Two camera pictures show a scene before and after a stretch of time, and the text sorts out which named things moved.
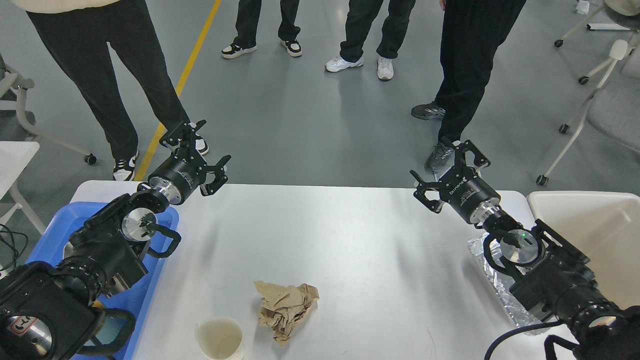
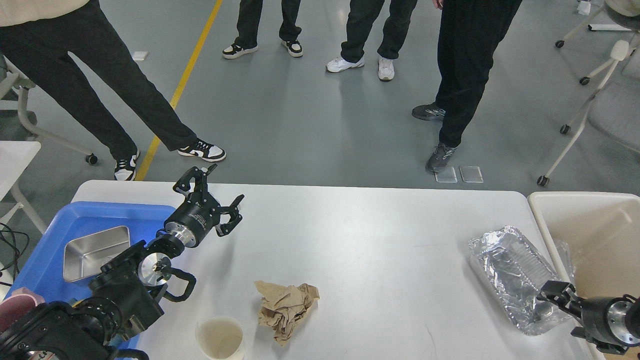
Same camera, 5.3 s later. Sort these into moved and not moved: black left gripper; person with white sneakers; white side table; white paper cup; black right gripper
Moved: black right gripper; black left gripper
Not moved: white side table; person with white sneakers; white paper cup
